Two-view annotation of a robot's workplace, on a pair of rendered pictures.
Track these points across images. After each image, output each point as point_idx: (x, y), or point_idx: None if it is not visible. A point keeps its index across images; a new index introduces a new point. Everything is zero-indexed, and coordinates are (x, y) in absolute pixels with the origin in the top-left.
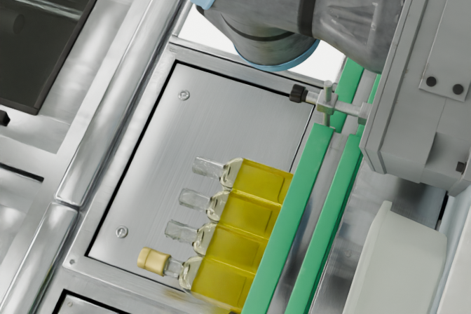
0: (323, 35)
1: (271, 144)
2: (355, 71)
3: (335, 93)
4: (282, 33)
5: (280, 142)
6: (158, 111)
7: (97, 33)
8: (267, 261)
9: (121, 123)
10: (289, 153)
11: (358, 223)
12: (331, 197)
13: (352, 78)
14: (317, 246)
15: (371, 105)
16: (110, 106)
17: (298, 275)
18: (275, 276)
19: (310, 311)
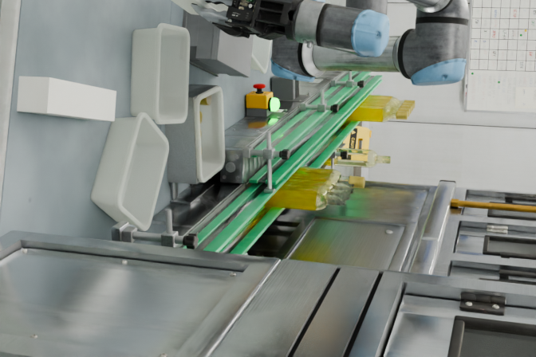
0: None
1: (305, 256)
2: (251, 205)
3: (264, 149)
4: None
5: (299, 257)
6: (386, 264)
7: None
8: (294, 135)
9: (411, 263)
10: (293, 254)
11: (253, 135)
12: (266, 144)
13: (254, 204)
14: (271, 138)
15: (245, 148)
16: (422, 266)
17: (280, 135)
18: (290, 134)
19: (273, 126)
